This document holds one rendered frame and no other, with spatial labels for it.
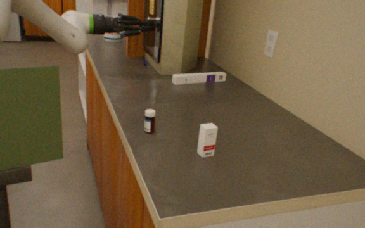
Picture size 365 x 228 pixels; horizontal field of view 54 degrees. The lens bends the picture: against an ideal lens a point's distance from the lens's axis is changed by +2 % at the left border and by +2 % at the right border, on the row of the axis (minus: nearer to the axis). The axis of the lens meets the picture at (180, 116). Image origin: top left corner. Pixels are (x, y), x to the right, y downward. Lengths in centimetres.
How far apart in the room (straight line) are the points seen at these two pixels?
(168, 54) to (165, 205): 105
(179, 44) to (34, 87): 98
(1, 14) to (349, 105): 107
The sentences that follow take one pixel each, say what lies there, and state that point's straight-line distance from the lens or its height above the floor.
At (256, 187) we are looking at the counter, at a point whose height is 94.
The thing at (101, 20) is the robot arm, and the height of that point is 118.
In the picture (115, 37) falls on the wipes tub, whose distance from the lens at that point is 243.
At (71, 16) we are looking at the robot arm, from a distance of 168.
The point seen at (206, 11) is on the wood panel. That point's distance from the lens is 218.
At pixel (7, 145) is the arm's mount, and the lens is 95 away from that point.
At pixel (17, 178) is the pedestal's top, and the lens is 99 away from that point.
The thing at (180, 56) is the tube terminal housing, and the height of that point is 104.
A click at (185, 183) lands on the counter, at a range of 90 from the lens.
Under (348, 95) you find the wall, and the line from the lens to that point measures 131.
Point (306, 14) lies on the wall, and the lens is 149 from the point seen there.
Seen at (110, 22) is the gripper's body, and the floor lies 118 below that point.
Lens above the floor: 144
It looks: 23 degrees down
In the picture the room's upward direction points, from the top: 6 degrees clockwise
